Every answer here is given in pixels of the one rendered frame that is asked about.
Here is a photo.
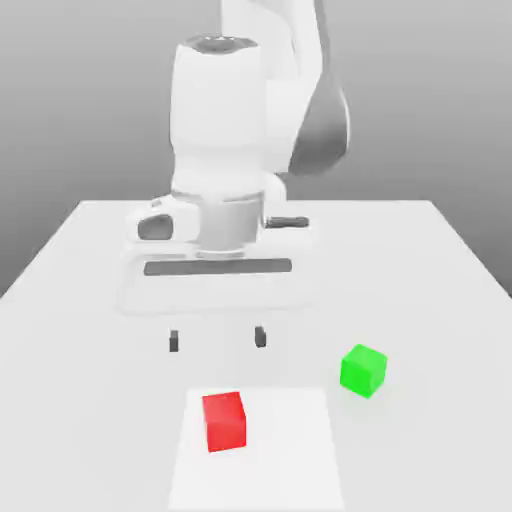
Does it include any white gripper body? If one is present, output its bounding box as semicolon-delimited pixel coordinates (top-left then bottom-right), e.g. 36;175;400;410
117;248;318;318

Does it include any small red cube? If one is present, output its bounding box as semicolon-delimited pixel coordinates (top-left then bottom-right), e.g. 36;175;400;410
201;390;248;454

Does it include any small green cube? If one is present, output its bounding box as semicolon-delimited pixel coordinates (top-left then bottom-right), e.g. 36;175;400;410
339;343;389;400

